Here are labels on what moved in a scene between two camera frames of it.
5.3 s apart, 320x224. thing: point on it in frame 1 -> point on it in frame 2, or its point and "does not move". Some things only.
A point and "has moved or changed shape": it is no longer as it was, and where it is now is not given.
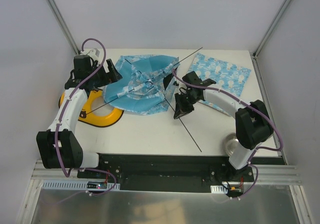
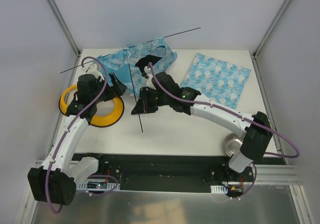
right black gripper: (182, 94) -> (149, 100)
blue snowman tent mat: (229, 78) does not move
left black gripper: (105, 73) -> (113, 87)
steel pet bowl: (230, 143) does not move
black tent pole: (199, 148) -> (135, 97)
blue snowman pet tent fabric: (142, 84) has moved or changed shape
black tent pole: (145, 80) -> (130, 50)
